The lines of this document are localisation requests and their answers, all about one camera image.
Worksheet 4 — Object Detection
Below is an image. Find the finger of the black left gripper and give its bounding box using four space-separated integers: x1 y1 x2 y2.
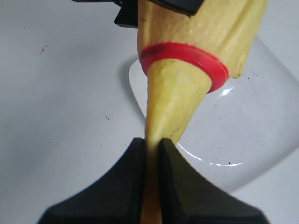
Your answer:
38 138 146 224

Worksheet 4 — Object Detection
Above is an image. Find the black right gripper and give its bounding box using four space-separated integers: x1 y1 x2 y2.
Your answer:
73 0 204 28

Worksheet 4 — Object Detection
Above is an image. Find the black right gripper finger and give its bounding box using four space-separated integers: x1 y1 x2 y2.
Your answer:
158 139 269 224

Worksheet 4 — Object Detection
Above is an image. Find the yellow rubber chicken toy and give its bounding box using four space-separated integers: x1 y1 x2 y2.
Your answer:
137 0 268 224

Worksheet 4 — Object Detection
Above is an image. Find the white square plate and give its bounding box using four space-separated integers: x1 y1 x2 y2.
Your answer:
128 35 299 196

